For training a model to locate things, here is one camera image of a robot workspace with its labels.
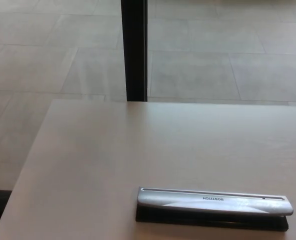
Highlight black vertical window post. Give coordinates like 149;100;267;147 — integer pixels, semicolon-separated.
120;0;149;103

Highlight silver Bostitch hole punch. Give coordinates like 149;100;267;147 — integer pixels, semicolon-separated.
135;186;295;232

